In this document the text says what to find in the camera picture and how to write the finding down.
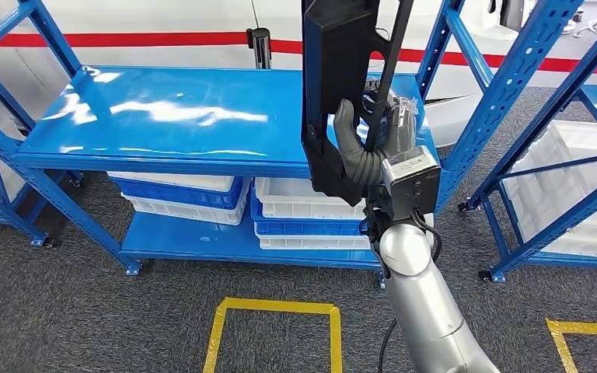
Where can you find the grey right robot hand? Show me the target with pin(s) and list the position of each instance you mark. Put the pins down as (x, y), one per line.
(345, 144)

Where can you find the black plastic panel part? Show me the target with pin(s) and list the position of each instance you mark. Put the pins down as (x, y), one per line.
(329, 62)

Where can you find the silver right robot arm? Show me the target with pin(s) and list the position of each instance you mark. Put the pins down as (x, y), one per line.
(422, 309)

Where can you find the blue metal shelf rack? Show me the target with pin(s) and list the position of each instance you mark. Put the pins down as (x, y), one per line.
(30, 231)
(175, 113)
(551, 230)

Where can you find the yellow floor tape square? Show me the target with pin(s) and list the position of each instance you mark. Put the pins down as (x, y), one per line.
(278, 305)
(587, 327)

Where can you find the red barrier belt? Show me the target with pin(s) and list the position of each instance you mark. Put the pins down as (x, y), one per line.
(509, 61)
(123, 39)

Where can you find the chrome chair base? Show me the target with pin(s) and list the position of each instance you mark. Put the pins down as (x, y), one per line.
(589, 28)

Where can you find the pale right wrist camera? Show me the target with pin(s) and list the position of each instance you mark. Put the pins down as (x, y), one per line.
(412, 180)

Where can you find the chrome stanchion post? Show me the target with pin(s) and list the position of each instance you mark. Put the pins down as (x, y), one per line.
(261, 49)

